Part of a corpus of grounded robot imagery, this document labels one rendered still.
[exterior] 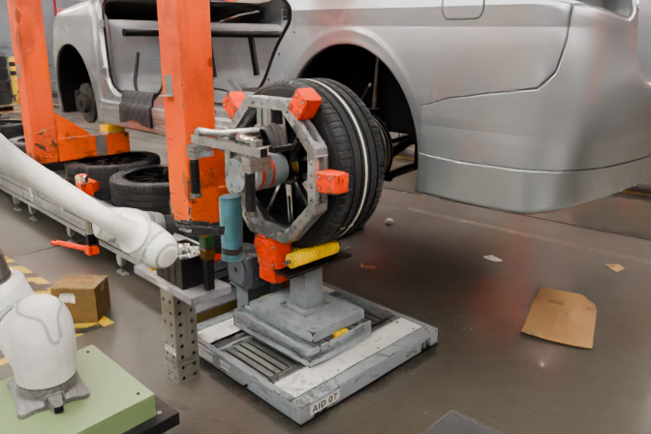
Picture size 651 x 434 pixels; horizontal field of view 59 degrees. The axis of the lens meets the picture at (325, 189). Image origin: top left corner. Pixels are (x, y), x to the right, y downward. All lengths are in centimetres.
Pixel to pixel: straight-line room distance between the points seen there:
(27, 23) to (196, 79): 195
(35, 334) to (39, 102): 279
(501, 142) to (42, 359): 153
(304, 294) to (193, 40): 115
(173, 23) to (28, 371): 144
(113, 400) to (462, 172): 136
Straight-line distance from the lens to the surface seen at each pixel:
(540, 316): 309
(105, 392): 179
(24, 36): 427
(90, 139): 444
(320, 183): 197
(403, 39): 227
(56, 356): 171
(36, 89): 429
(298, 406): 215
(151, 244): 162
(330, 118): 203
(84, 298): 304
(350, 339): 245
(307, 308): 245
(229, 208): 223
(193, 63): 252
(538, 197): 206
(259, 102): 217
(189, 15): 252
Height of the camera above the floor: 131
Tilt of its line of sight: 14 degrees down
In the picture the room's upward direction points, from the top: straight up
